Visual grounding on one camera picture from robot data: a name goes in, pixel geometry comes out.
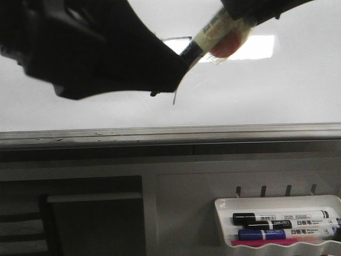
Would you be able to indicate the pink marker in tray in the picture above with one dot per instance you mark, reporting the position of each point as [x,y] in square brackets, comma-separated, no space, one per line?
[285,242]

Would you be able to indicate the black capped marker middle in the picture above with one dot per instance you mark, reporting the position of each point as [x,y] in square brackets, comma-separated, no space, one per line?
[293,224]

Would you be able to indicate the white plastic marker tray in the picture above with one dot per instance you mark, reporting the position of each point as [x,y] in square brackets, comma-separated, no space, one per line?
[228,231]

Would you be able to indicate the black capped marker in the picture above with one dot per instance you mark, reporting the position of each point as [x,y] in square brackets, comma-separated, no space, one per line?
[293,224]
[243,218]

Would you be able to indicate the white whiteboard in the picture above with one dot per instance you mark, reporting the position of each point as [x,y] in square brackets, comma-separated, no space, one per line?
[287,72]

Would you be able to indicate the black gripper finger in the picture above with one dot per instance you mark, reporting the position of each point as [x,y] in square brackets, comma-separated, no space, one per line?
[86,48]
[260,11]

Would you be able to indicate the black whiteboard marker with tape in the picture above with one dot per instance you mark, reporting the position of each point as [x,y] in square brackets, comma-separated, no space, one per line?
[221,37]

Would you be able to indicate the dark metal hook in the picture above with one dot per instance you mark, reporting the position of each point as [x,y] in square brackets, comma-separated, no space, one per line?
[288,190]
[238,192]
[313,190]
[263,191]

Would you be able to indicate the black capped marker top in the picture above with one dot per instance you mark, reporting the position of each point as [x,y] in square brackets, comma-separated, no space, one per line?
[243,218]

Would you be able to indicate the blue capped marker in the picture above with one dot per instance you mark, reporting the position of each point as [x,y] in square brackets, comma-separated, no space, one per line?
[302,233]

